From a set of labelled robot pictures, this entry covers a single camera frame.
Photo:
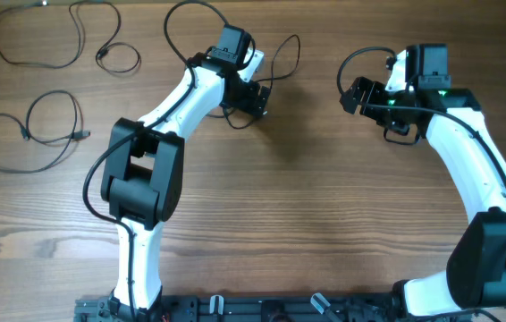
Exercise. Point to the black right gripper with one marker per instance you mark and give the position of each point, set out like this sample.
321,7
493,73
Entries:
375,90

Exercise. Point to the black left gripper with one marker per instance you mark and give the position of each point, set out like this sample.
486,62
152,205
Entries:
245,103

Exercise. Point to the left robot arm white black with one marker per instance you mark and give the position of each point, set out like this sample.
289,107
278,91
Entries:
142,178

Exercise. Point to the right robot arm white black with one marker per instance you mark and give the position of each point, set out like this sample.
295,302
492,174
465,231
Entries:
418,103

